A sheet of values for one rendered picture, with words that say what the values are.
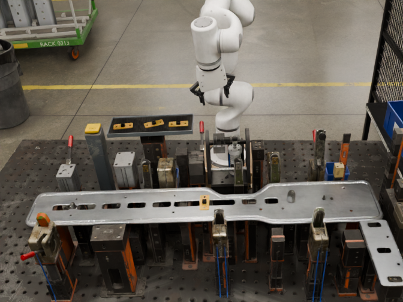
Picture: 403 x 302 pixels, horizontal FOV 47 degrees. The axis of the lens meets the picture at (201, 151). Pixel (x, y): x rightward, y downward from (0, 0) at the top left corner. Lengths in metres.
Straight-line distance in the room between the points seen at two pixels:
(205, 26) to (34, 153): 1.66
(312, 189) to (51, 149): 1.59
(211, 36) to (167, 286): 1.02
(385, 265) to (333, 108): 2.79
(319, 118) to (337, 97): 0.41
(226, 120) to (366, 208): 0.76
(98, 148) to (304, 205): 0.93
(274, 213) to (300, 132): 2.24
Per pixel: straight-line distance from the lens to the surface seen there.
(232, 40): 1.49
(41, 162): 2.76
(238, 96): 2.10
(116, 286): 1.94
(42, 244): 1.76
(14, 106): 4.51
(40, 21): 5.94
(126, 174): 1.92
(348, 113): 4.28
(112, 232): 1.74
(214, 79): 1.61
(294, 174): 2.43
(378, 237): 1.76
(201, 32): 1.48
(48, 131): 4.38
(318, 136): 1.85
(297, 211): 1.79
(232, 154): 1.91
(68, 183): 2.02
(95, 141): 2.07
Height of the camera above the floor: 2.25
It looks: 37 degrees down
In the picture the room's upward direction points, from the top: 5 degrees counter-clockwise
